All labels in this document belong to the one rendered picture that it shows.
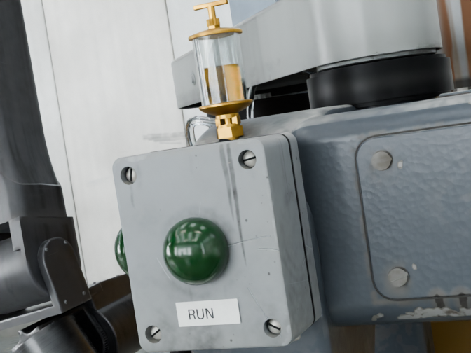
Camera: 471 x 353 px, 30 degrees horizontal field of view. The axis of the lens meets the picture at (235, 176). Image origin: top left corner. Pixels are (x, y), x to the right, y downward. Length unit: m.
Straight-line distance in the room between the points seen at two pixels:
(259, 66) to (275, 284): 0.30
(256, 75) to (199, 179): 0.29
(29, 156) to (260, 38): 0.21
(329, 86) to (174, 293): 0.19
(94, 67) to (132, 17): 0.47
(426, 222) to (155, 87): 5.88
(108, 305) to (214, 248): 0.38
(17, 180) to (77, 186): 5.96
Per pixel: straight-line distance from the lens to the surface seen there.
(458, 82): 0.90
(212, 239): 0.37
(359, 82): 0.52
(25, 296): 0.69
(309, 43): 0.55
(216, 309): 0.39
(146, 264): 0.40
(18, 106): 0.72
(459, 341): 0.72
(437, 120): 0.40
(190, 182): 0.38
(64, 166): 6.69
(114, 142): 6.44
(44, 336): 0.70
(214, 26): 0.47
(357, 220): 0.42
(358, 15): 0.53
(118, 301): 0.76
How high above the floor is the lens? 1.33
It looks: 3 degrees down
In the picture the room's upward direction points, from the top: 9 degrees counter-clockwise
